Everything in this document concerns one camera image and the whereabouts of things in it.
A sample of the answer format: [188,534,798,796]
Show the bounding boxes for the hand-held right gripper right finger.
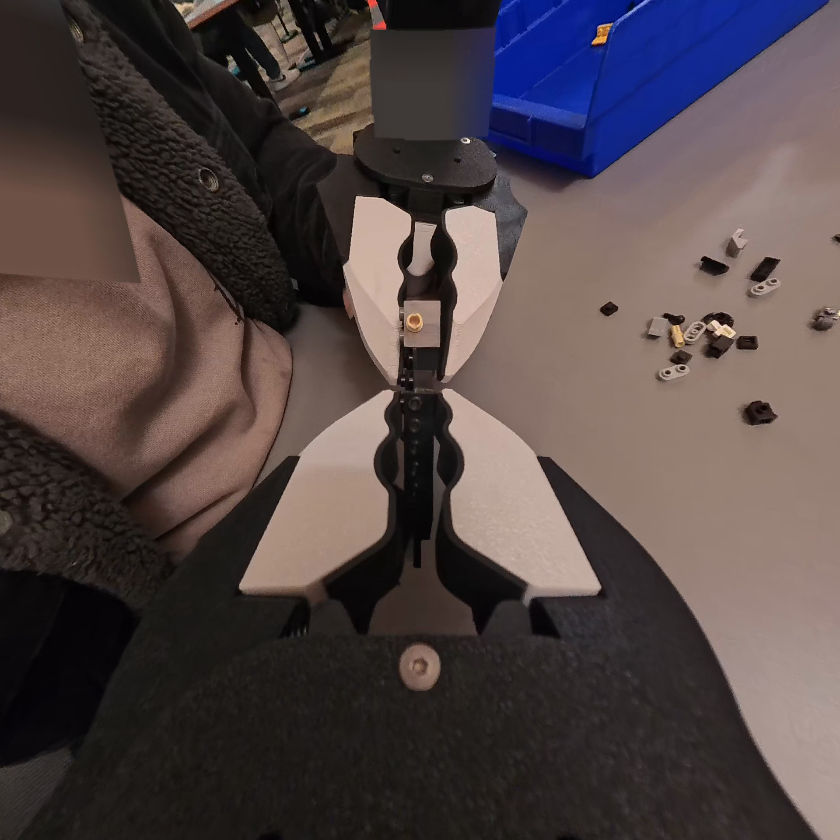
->
[434,391,603,635]

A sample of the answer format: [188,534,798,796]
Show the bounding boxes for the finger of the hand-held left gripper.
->
[440,206,508,387]
[343,196,416,391]

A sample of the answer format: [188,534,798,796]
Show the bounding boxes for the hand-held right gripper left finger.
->
[239,392,404,635]

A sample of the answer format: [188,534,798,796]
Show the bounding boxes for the black toy brick car chassis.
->
[394,298,454,568]

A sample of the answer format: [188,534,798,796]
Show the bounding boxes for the person's left forearm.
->
[197,59,352,309]

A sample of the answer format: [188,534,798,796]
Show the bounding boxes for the grey desk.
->
[269,0,840,840]

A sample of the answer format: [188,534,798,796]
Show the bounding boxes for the person's taupe sweatshirt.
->
[0,197,294,565]

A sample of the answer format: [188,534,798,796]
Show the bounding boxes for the person's black trousers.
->
[0,577,145,769]

